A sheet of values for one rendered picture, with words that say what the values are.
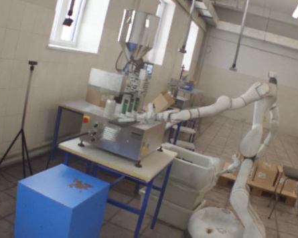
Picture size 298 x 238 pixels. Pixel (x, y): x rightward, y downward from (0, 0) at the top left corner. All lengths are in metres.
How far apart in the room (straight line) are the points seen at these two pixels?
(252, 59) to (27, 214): 11.22
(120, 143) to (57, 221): 0.73
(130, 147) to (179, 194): 0.96
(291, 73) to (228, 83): 2.59
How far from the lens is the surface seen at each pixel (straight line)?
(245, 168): 2.45
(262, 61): 12.41
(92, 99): 4.12
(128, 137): 2.18
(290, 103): 12.49
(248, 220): 2.54
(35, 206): 1.97
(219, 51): 12.50
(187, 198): 2.95
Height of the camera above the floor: 1.50
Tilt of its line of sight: 9 degrees down
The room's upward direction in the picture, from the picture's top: 13 degrees clockwise
